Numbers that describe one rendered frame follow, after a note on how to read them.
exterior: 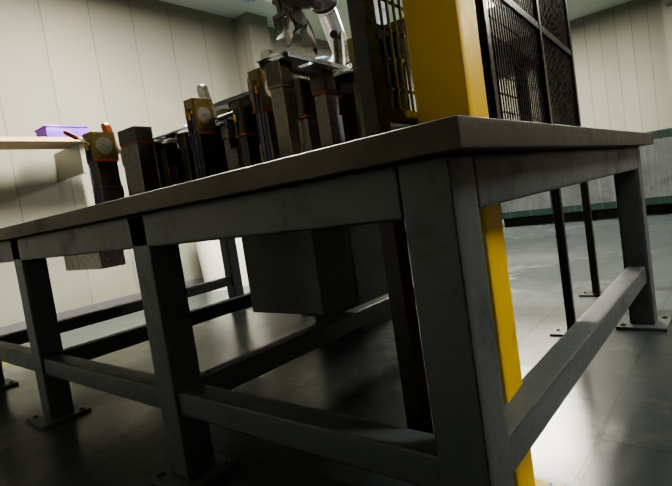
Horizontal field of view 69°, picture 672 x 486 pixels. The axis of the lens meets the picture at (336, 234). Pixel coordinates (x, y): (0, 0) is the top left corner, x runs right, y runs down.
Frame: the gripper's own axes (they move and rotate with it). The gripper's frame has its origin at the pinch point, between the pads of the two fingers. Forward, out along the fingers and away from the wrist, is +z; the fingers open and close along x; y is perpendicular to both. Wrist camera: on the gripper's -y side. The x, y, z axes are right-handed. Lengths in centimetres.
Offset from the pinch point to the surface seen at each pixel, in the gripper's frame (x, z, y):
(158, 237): 64, 52, 6
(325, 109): 17.0, 25.6, -14.1
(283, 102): 35.0, 25.2, -14.6
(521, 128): 52, 51, -72
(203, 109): 13.0, 7.1, 38.5
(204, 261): -151, 56, 265
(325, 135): 17.0, 32.4, -12.1
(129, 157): 16, 11, 84
